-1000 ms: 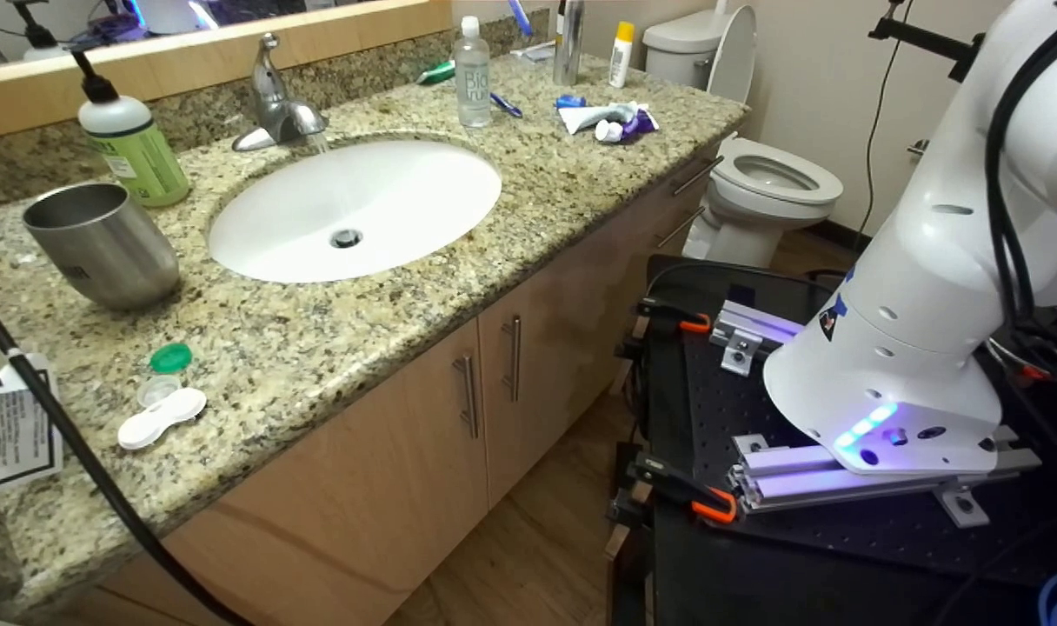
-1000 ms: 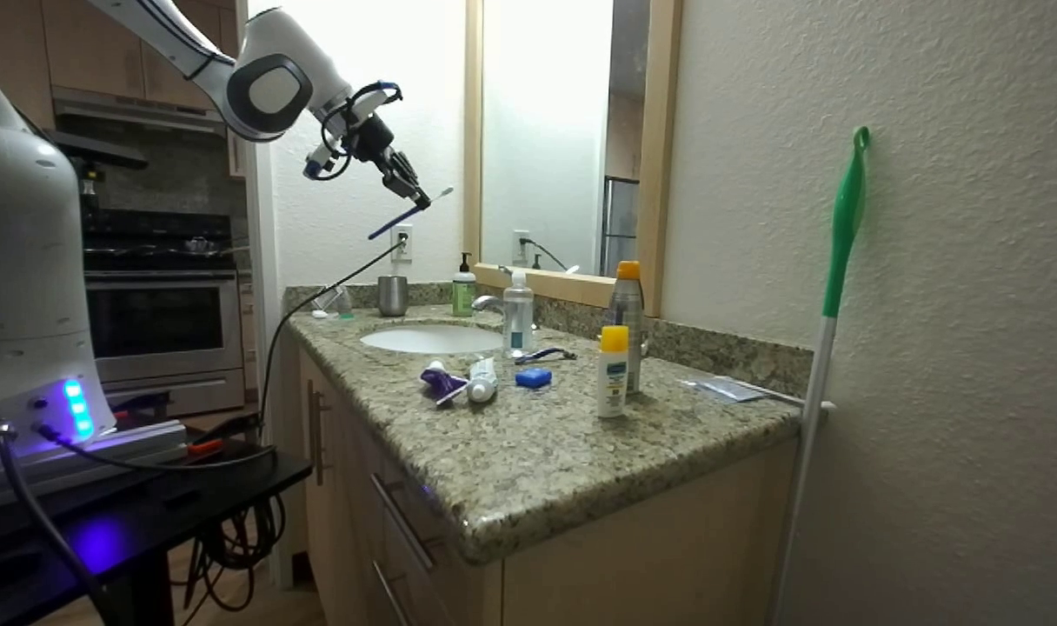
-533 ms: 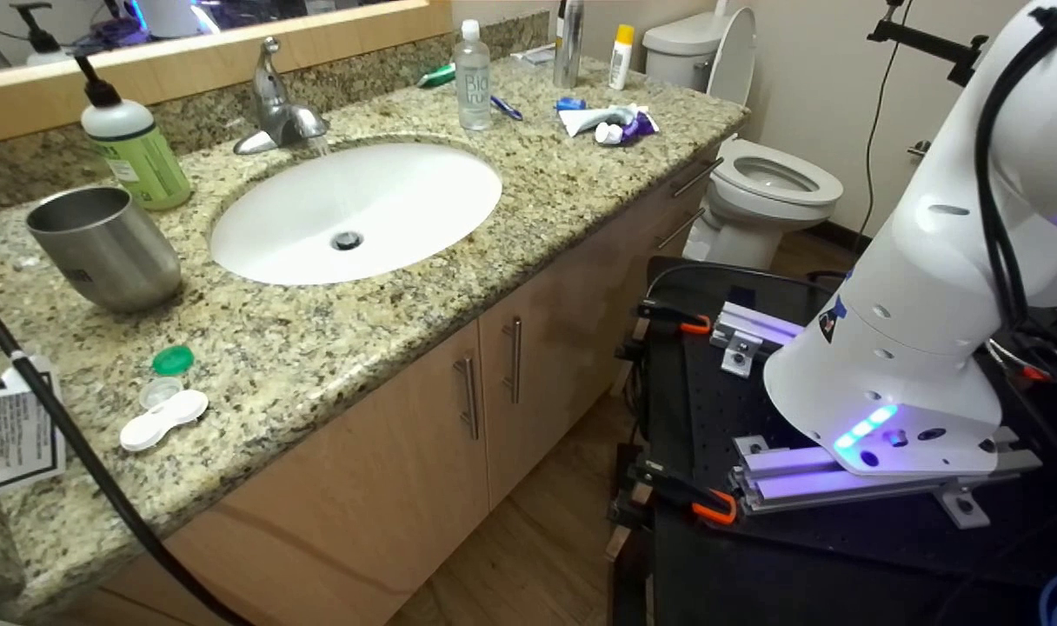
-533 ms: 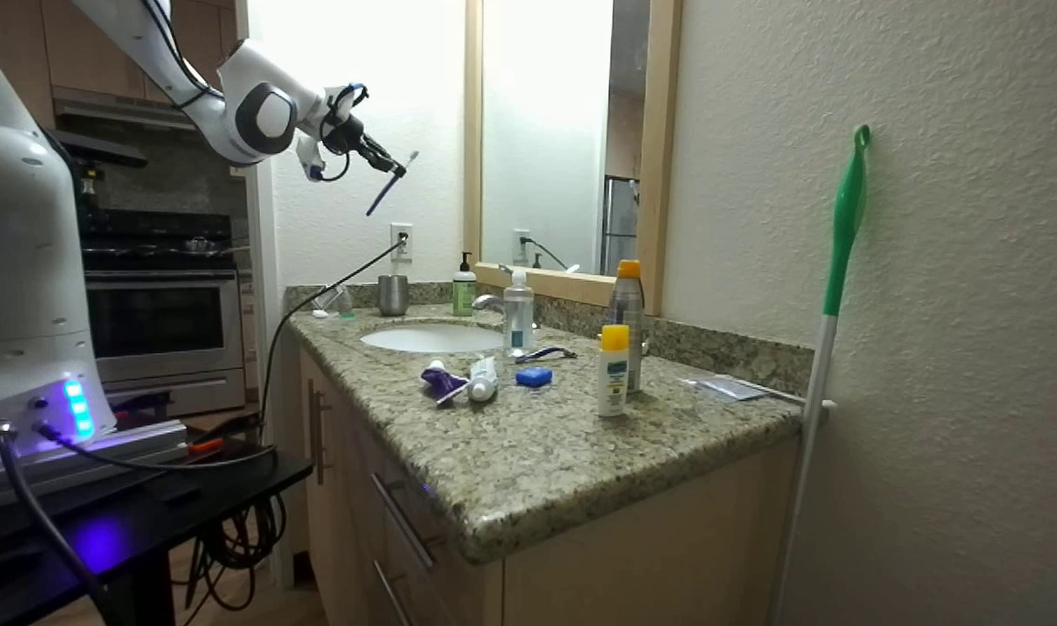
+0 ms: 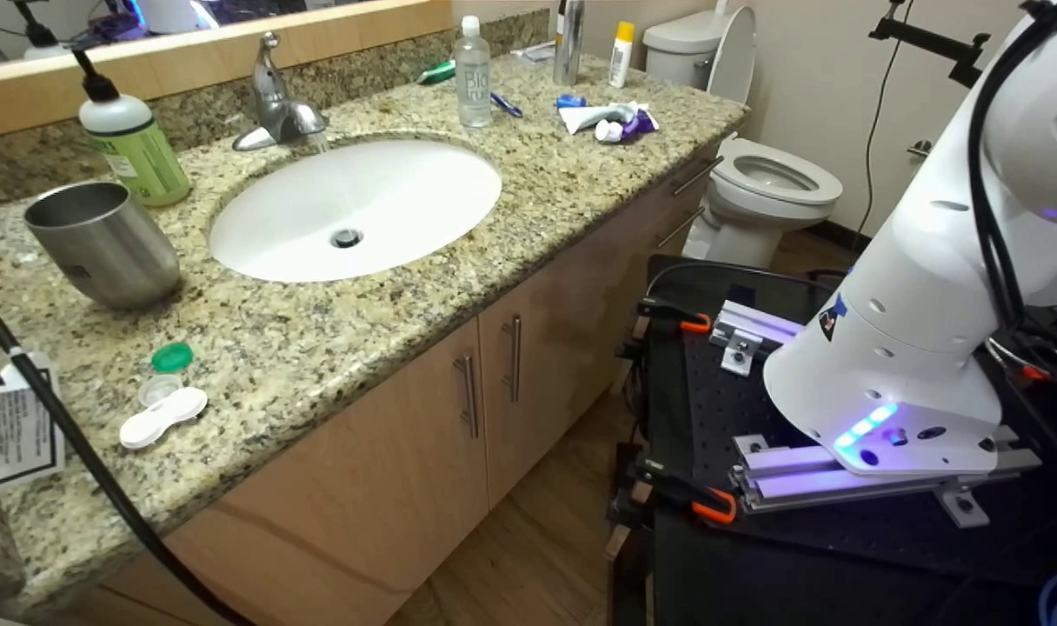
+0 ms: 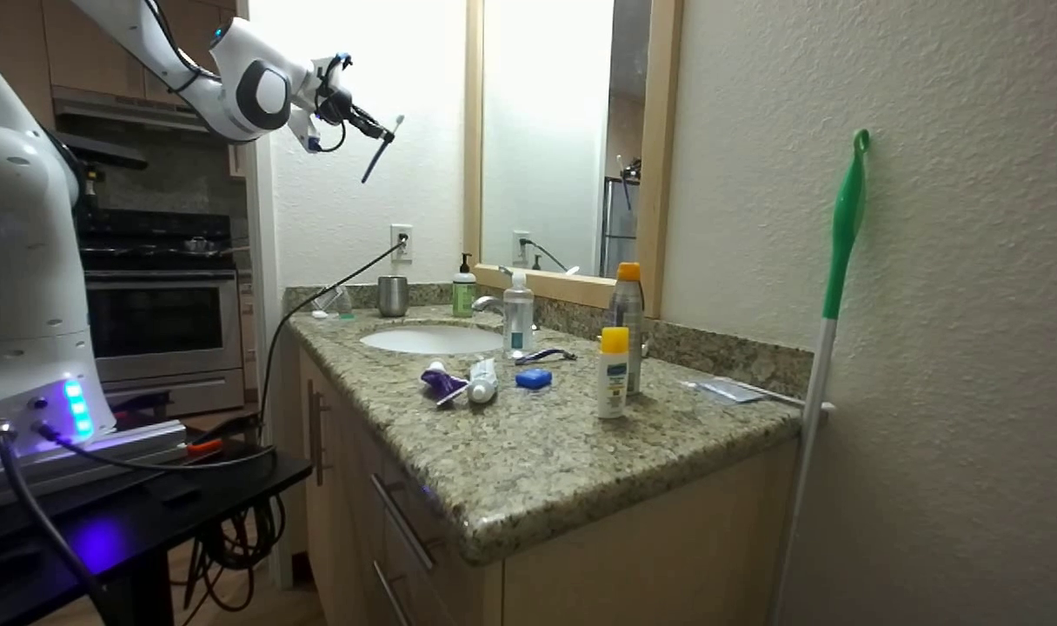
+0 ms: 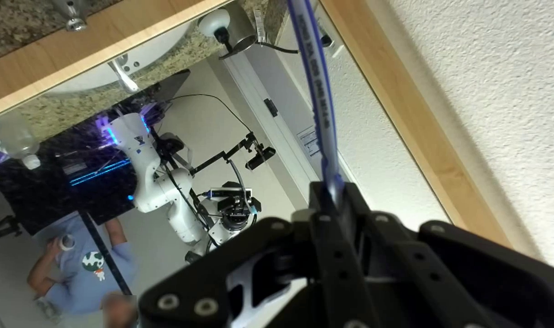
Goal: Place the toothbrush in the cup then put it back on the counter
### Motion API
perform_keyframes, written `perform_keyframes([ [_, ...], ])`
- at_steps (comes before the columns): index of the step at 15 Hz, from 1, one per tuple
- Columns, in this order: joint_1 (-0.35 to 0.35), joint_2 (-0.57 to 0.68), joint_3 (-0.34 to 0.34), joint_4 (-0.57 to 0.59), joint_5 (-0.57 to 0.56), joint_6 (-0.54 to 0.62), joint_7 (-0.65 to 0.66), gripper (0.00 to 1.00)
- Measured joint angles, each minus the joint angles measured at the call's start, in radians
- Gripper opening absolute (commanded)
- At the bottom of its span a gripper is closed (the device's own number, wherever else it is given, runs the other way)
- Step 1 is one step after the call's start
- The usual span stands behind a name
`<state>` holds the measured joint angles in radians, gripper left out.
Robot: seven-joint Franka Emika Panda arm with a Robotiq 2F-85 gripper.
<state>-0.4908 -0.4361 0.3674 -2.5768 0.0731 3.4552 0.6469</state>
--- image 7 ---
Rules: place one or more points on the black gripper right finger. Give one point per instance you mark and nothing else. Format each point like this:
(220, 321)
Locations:
(459, 266)

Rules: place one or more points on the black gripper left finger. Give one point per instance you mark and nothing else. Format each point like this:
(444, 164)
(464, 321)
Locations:
(251, 239)

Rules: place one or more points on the wood-framed mirror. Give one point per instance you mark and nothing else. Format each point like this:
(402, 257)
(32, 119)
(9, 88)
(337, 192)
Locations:
(410, 110)

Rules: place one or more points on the chrome faucet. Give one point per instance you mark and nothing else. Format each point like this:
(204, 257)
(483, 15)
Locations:
(76, 22)

